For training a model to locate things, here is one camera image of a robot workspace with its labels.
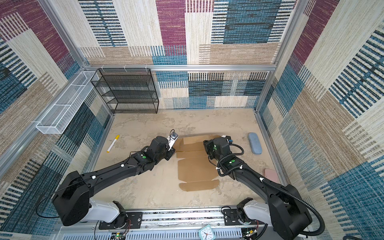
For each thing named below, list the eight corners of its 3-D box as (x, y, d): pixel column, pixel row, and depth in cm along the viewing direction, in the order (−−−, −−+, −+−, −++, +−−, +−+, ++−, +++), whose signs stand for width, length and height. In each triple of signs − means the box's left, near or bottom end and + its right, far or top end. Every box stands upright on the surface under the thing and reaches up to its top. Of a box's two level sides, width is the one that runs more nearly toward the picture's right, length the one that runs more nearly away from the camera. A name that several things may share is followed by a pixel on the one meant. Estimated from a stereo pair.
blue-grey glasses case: (252, 154, 98) (254, 151, 95) (247, 135, 107) (248, 132, 105) (261, 154, 98) (263, 151, 95) (255, 135, 107) (257, 132, 105)
